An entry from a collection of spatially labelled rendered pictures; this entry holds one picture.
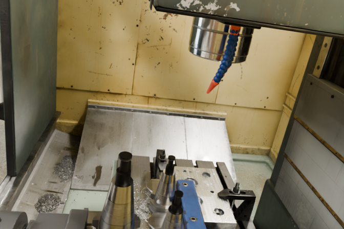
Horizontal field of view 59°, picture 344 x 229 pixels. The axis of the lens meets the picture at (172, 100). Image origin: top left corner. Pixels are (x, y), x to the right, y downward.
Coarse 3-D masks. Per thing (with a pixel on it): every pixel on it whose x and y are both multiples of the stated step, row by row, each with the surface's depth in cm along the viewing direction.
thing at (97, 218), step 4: (100, 212) 40; (96, 216) 39; (100, 216) 39; (136, 216) 40; (92, 220) 38; (96, 220) 38; (136, 220) 39; (140, 220) 39; (92, 224) 39; (96, 224) 39; (136, 224) 40; (96, 228) 39; (136, 228) 41
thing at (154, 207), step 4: (152, 192) 66; (152, 196) 66; (152, 200) 63; (152, 204) 63; (156, 204) 62; (160, 204) 63; (148, 208) 65; (152, 208) 64; (156, 208) 62; (160, 208) 62; (164, 208) 62; (152, 212) 63; (164, 212) 62
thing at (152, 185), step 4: (152, 180) 71; (156, 180) 71; (176, 180) 73; (148, 184) 70; (152, 184) 70; (156, 184) 70; (176, 184) 71; (148, 188) 69; (152, 188) 69; (156, 188) 69; (176, 188) 70
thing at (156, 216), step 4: (156, 212) 62; (160, 212) 62; (152, 216) 61; (156, 216) 61; (160, 216) 61; (164, 216) 61; (148, 220) 60; (152, 220) 60; (156, 220) 60; (160, 220) 60; (148, 224) 59; (152, 224) 59; (156, 224) 59; (160, 224) 59; (184, 224) 60; (152, 228) 58; (156, 228) 58; (184, 228) 59
